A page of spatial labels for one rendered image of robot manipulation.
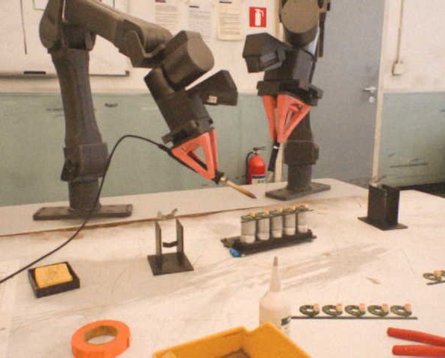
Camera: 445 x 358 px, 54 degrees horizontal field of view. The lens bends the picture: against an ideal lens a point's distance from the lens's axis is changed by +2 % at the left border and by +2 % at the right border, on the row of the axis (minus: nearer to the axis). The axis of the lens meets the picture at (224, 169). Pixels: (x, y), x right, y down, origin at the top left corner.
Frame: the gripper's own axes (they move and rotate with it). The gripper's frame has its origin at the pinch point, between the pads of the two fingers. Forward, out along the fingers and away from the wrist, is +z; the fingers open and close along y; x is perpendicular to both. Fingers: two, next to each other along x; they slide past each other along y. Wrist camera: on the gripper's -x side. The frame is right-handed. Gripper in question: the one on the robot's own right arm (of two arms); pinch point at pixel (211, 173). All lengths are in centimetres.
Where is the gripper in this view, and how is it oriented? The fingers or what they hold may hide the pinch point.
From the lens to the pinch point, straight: 74.7
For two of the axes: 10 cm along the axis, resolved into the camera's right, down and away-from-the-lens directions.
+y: 2.6, -1.8, 9.5
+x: -8.5, 4.3, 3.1
